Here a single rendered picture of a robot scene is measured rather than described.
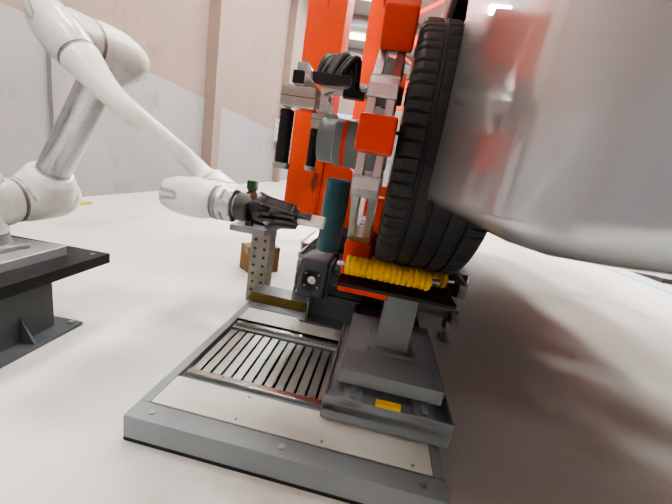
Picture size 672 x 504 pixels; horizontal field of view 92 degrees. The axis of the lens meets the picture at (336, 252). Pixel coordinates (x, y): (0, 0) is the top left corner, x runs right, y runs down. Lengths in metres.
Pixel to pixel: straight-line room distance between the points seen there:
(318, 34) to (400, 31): 0.75
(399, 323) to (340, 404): 0.30
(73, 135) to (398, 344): 1.27
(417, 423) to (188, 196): 0.85
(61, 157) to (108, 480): 1.00
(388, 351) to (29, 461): 0.95
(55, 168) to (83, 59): 0.49
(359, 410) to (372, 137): 0.71
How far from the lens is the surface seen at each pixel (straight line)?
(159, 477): 1.03
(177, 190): 0.93
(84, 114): 1.39
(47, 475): 1.11
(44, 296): 1.60
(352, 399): 0.99
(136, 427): 1.08
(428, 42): 0.81
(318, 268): 1.32
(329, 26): 1.59
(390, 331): 1.09
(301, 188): 1.50
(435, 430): 1.03
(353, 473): 0.94
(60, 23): 1.20
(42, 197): 1.53
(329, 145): 0.98
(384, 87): 0.78
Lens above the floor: 0.77
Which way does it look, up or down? 14 degrees down
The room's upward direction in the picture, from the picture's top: 10 degrees clockwise
